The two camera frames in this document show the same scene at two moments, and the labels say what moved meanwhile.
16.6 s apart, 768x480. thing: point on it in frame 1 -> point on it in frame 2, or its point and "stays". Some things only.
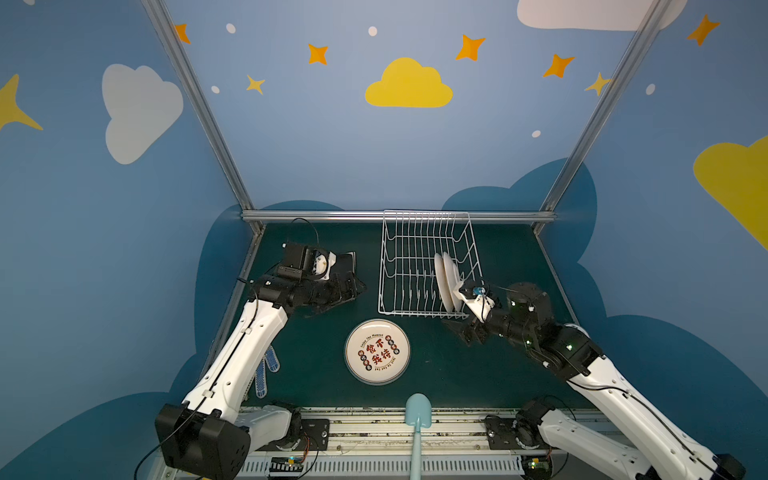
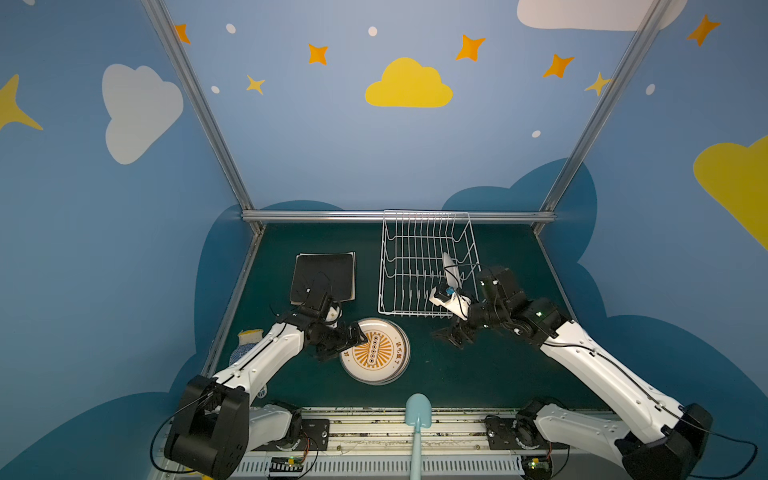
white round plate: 443,281 -> 383,358
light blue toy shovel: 418,412 stays
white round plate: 452,281 stays
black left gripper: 342,278 -> 345,336
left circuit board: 287,464 stays
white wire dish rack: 427,259 stays
